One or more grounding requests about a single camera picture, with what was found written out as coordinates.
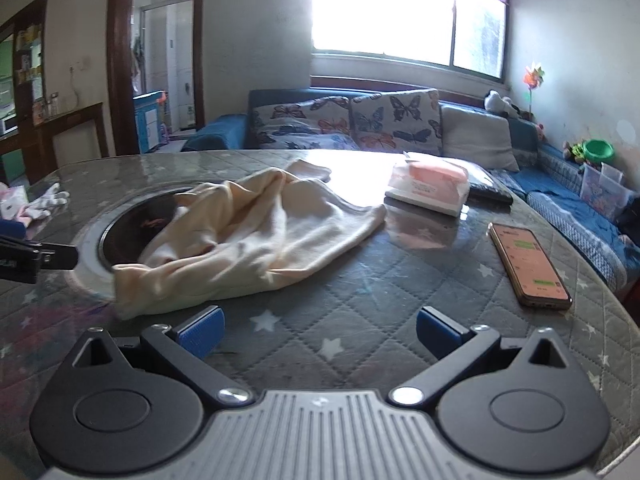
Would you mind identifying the wide butterfly print pillow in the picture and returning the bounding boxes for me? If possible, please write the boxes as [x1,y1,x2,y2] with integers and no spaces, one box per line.
[251,96,361,151]

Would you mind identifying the black and white plush toy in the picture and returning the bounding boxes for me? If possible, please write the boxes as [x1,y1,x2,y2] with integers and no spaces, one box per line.
[484,90,522,120]

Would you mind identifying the colourful pinwheel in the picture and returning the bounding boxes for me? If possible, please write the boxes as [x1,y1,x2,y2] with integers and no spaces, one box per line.
[522,64,547,121]

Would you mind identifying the pink printed packet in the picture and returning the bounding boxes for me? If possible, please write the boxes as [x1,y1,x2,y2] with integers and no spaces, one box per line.
[0,185,30,222]

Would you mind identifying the round built-in induction cooker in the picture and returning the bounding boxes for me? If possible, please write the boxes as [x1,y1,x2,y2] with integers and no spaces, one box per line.
[72,180,211,306]

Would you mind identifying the wooden shelf cabinet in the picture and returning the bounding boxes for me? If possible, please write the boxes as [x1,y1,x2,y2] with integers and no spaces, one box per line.
[0,0,51,136]

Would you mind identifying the square butterfly print pillow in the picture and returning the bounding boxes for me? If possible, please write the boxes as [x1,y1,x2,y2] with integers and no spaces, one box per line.
[349,88,444,157]

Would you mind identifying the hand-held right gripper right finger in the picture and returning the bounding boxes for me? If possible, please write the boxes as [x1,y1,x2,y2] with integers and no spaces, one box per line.
[387,305,576,407]

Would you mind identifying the cream knit sweater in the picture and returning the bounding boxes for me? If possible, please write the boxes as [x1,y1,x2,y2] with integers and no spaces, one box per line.
[112,159,389,321]

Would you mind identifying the dark flat case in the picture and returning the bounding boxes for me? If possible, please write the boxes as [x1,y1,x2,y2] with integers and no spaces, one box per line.
[465,167,515,206]

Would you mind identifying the green plastic bowl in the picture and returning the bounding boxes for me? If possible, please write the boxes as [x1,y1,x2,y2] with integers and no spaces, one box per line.
[582,139,617,165]

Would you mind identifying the dark wooden sideboard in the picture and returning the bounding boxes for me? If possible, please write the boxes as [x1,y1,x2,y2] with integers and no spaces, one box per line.
[0,102,110,186]

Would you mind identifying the smartphone with lit screen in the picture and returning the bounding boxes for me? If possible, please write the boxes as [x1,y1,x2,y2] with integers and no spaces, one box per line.
[488,222,574,310]

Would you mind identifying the black bag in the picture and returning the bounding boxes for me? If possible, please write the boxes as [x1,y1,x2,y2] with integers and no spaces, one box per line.
[617,207,640,242]

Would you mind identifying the blue toy drawing board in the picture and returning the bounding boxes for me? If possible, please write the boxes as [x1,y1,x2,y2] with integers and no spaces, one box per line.
[132,90,171,155]

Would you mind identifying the white cotton glove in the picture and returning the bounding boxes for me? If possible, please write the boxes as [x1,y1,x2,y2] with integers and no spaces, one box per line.
[25,183,71,222]

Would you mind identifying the brown wooden door frame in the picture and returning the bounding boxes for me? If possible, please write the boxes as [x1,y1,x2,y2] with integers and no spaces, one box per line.
[106,0,207,157]

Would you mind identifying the window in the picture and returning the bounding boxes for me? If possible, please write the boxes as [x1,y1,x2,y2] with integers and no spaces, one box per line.
[310,0,511,81]

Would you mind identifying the white pink tissue pack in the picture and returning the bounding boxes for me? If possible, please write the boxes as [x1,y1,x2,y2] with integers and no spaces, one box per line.
[384,152,471,218]

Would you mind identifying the clear plastic storage box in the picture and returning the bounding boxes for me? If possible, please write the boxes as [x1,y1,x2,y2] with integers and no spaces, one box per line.
[580,162,636,223]

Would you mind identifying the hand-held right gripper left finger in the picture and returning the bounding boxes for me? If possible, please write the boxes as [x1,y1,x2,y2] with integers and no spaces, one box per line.
[62,305,256,407]

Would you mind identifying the plain grey pillow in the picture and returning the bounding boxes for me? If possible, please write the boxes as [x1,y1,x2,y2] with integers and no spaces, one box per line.
[440,104,521,172]

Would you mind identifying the blue sofa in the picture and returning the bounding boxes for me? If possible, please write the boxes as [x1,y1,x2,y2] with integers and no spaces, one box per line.
[181,76,640,301]

